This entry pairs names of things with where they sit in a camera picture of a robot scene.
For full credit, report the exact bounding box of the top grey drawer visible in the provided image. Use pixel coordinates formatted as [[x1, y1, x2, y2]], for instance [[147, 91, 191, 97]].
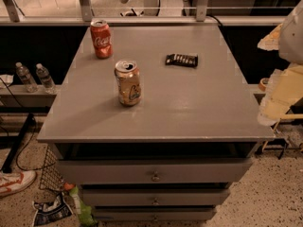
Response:
[[58, 159, 252, 184]]

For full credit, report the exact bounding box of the black chocolate RXBAR wrapper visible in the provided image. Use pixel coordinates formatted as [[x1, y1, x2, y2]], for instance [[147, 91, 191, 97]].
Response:
[[165, 54, 198, 68]]

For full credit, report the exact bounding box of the right clear water bottle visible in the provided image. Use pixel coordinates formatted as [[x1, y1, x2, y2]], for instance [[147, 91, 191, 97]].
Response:
[[36, 63, 56, 94]]

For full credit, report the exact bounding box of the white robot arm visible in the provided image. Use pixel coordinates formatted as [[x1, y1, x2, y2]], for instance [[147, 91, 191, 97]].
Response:
[[258, 1, 303, 126]]

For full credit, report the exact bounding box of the red Coca-Cola can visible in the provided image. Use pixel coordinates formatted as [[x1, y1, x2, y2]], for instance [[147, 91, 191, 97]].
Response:
[[90, 20, 113, 59]]

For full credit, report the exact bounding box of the white orange sneaker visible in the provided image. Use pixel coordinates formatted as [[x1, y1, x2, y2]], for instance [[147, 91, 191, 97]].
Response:
[[0, 170, 37, 198]]

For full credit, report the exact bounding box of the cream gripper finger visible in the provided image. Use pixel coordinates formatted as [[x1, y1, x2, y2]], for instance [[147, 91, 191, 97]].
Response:
[[257, 63, 303, 126], [258, 24, 282, 51]]

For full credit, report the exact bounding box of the black wire mesh rack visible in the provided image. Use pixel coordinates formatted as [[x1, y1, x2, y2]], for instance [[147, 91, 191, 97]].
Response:
[[39, 147, 63, 192]]

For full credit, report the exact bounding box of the grey drawer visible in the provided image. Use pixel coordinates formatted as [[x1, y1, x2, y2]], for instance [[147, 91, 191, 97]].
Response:
[[58, 159, 252, 184], [94, 207, 216, 221], [83, 189, 230, 206]]

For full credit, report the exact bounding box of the black floor cable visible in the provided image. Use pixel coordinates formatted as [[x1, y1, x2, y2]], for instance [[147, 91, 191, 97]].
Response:
[[0, 77, 57, 172]]

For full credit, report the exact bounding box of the clear water bottle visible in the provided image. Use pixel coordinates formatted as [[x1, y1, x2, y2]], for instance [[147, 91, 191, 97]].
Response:
[[36, 63, 56, 94], [16, 62, 38, 93]]

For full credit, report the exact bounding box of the roll of tan tape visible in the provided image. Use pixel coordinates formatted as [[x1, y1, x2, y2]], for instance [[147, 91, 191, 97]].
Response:
[[258, 78, 269, 92]]

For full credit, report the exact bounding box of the bottom grey drawer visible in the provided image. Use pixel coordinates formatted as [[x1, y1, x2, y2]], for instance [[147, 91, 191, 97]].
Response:
[[94, 207, 216, 221]]

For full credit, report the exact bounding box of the crumpled dark snack bag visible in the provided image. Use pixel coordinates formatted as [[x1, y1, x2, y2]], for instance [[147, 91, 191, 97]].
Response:
[[32, 193, 73, 227]]

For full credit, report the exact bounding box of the black metal stand leg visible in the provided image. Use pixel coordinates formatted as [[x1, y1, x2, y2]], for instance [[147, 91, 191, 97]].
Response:
[[1, 113, 34, 173]]

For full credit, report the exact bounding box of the grey metal railing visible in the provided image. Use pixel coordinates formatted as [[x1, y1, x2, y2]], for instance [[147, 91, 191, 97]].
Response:
[[1, 0, 300, 26]]

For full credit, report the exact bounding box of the orange soda can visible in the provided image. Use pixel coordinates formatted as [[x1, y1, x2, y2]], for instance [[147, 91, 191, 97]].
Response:
[[115, 59, 141, 106]]

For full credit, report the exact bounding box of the middle grey drawer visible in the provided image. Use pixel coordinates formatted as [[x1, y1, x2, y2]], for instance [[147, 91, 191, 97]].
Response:
[[83, 189, 230, 206]]

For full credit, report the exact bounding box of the green spray bottle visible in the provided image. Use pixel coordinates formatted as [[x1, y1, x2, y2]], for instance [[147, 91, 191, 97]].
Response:
[[63, 183, 98, 227]]

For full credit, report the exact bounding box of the left clear water bottle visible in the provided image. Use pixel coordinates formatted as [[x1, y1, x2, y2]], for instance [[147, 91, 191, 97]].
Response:
[[16, 62, 38, 93]]

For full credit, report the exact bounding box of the grey drawer cabinet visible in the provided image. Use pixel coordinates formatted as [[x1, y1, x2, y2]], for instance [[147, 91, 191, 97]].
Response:
[[39, 26, 273, 211]]

